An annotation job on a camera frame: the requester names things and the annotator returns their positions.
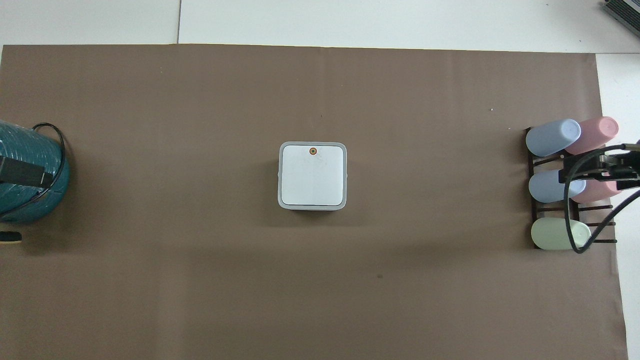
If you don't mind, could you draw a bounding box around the dark wire cup rack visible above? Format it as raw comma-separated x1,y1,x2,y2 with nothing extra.
524,127,619,250

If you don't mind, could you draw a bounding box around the light green plastic cup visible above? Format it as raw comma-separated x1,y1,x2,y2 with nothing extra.
530,218,592,251

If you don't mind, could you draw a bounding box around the grey ribbed device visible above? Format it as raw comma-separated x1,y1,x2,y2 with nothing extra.
602,0,640,24

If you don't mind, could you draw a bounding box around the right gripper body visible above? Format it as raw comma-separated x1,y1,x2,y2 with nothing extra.
614,150,640,190

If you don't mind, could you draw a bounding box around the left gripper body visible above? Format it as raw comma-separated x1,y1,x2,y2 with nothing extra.
0,155,54,189

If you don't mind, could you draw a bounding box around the light blue plastic cup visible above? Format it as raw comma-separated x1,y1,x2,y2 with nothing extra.
528,169,587,204
525,118,582,158

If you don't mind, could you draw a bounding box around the pink plastic cup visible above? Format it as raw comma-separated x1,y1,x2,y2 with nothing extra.
565,116,620,156
570,177,624,204

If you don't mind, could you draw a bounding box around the white square trash can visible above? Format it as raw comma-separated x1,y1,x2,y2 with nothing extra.
277,141,348,211

